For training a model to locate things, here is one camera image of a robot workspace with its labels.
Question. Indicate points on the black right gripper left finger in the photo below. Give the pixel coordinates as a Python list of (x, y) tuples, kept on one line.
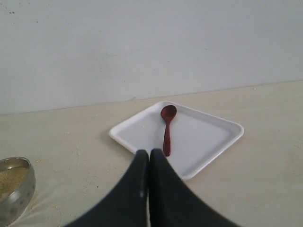
[(126, 204)]

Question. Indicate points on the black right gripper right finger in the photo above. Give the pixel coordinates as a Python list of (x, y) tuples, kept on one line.
[(172, 203)]

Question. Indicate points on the dark red wooden spoon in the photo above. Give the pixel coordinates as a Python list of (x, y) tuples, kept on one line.
[(168, 113)]

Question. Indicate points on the white rectangular plastic tray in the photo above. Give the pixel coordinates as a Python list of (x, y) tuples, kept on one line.
[(197, 138)]

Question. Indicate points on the steel bowl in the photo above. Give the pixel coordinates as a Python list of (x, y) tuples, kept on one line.
[(15, 204)]

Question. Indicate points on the yellow millet in bowl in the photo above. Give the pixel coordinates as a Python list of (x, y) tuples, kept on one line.
[(10, 180)]

